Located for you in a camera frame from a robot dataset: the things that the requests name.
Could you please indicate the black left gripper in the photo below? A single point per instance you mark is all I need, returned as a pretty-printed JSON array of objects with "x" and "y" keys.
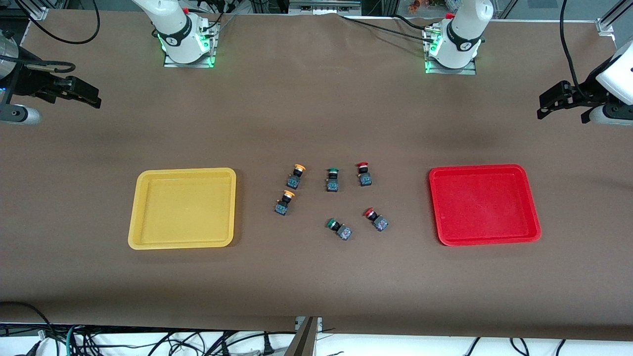
[{"x": 582, "y": 94}]

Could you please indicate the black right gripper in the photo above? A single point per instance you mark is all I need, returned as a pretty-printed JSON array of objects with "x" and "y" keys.
[{"x": 30, "y": 82}]

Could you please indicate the red push button switch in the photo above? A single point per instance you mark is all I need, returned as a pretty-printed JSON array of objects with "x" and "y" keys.
[
  {"x": 377, "y": 220},
  {"x": 364, "y": 174}
]

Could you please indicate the yellow push button switch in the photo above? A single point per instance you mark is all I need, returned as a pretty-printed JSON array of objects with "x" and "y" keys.
[
  {"x": 284, "y": 202},
  {"x": 295, "y": 177}
]

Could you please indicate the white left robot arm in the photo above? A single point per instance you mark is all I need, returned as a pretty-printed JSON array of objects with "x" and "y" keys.
[{"x": 465, "y": 29}]

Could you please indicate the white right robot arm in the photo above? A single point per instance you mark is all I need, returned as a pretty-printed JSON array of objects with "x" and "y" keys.
[{"x": 173, "y": 24}]

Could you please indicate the red plastic tray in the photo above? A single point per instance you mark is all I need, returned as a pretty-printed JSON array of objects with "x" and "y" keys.
[{"x": 483, "y": 205}]

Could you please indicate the yellow plastic tray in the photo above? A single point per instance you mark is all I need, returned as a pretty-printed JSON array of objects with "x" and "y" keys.
[{"x": 183, "y": 207}]

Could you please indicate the brown table cover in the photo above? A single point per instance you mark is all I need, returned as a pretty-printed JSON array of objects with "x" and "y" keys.
[{"x": 316, "y": 109}]

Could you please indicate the black power plug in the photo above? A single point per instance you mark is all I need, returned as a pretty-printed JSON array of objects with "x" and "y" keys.
[{"x": 267, "y": 347}]

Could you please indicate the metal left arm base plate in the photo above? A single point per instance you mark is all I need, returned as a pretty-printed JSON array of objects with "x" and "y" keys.
[{"x": 467, "y": 70}]

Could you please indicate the aluminium frame profile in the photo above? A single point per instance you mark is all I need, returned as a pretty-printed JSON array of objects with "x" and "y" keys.
[
  {"x": 34, "y": 9},
  {"x": 613, "y": 17}
]

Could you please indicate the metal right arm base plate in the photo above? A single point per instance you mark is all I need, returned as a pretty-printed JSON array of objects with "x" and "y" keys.
[{"x": 198, "y": 64}]

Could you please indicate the green push button switch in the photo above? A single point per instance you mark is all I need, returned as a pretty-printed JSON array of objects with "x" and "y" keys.
[
  {"x": 332, "y": 180},
  {"x": 340, "y": 229}
]

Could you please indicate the grey metal rail box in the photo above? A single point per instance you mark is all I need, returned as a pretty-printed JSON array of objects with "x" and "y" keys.
[{"x": 324, "y": 6}]

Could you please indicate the aluminium table leg post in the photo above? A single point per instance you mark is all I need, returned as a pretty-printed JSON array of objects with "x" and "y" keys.
[{"x": 302, "y": 341}]

